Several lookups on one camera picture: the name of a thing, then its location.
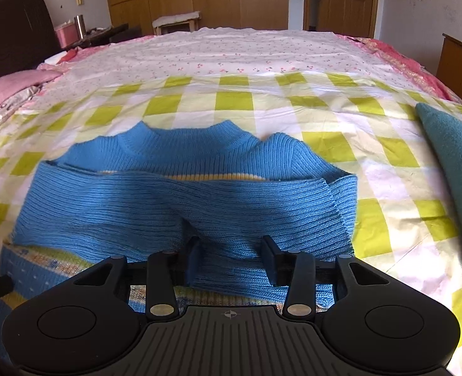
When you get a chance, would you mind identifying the blue striped knit sweater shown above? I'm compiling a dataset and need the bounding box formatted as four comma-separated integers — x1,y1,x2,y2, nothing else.
0,120,359,361

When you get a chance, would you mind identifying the yellow checked bed sheet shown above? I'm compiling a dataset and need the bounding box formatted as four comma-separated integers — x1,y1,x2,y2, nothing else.
0,72,462,375

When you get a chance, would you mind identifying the pink pillow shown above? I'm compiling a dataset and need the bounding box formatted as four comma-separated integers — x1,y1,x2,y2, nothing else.
0,70,61,105

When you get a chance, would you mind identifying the white floral bed sheet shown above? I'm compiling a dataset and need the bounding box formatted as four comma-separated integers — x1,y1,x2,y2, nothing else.
39,28,417,93

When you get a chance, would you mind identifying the pink bedspread edge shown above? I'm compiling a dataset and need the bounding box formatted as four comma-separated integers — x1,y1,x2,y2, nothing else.
338,35,462,104

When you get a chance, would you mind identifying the dark bedside table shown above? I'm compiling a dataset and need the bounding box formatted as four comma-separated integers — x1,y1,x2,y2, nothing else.
67,24,142,49

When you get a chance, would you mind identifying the small padded stool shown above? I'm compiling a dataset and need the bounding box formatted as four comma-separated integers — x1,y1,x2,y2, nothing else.
153,11,200,36

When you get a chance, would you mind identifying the dark wooden headboard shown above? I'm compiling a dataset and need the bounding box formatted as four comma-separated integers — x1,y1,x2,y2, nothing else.
0,0,61,77

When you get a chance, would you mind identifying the pink storage box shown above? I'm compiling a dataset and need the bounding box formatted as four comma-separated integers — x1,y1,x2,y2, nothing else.
54,21,79,49

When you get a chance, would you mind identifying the steel thermos flask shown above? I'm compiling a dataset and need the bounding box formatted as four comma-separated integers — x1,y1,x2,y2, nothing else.
74,14,87,40

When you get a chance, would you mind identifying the wooden door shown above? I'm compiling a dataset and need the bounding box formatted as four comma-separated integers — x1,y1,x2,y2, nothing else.
303,0,378,37

